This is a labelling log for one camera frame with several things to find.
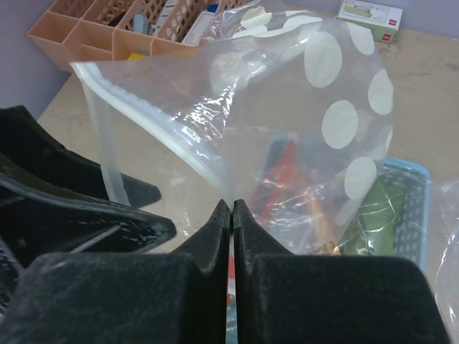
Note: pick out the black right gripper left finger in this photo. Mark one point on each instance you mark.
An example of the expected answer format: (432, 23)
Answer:
(179, 297)

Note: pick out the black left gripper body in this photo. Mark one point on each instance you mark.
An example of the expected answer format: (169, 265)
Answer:
(54, 200)

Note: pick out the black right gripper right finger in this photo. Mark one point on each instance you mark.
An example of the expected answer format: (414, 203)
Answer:
(386, 300)

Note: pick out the orange purple papaya slice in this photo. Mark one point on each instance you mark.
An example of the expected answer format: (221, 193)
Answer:
(289, 207)

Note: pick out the green leafy vegetable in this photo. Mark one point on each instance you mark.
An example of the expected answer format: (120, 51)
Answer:
(372, 230)

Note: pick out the clear polka dot zip bag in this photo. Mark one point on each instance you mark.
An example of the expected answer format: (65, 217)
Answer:
(199, 124)

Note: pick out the clear bag with orange zipper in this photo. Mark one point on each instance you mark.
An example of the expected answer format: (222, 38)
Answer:
(442, 249)

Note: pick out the yellow block in organizer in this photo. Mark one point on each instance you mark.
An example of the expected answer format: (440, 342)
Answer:
(135, 56)

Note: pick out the peach plastic file organizer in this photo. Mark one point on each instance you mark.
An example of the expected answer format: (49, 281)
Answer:
(71, 31)

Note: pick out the light blue plastic basket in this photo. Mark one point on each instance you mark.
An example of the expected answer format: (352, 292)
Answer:
(405, 215)

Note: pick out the green and white small box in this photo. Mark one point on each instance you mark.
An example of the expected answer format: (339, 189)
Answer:
(383, 21)

